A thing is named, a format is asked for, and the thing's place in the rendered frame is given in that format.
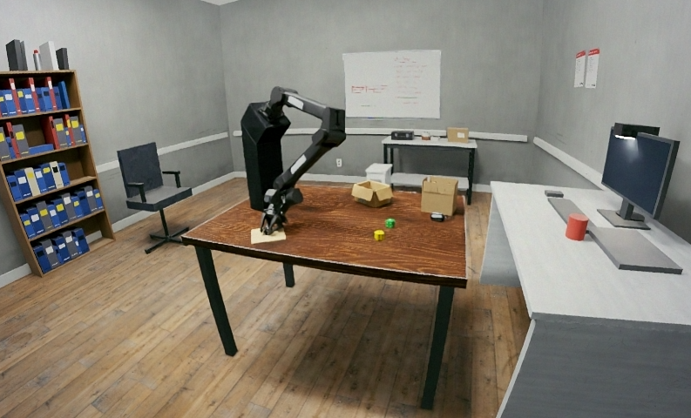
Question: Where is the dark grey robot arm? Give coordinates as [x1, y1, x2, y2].
[258, 86, 346, 212]

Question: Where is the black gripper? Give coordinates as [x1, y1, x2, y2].
[260, 209, 288, 235]

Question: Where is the beige mat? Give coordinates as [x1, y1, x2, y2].
[252, 228, 286, 244]

